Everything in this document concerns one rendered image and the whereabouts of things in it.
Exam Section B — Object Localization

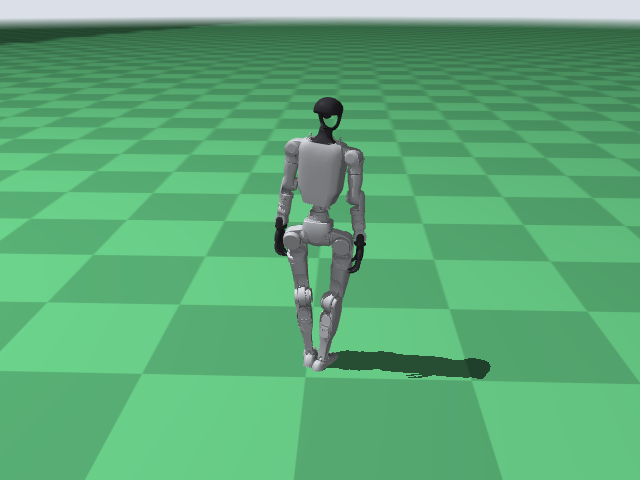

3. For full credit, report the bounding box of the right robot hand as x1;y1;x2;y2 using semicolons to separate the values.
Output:
347;234;366;273

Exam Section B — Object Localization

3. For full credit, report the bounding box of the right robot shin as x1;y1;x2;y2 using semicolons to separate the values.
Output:
318;296;342;362

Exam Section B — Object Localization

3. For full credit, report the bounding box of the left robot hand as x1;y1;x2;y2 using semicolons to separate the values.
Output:
274;217;287;256

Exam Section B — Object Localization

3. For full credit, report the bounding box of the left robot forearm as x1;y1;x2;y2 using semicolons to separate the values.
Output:
275;177;294;225

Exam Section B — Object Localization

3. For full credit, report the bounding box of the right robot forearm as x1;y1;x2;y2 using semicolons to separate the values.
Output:
350;191;367;242

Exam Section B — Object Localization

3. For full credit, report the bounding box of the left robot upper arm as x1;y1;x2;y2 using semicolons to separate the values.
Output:
283;138;304;191

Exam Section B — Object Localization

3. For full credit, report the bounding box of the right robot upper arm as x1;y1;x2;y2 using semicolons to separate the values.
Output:
342;146;364;205

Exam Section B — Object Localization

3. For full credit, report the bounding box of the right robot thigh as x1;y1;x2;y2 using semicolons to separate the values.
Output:
320;228;354;313

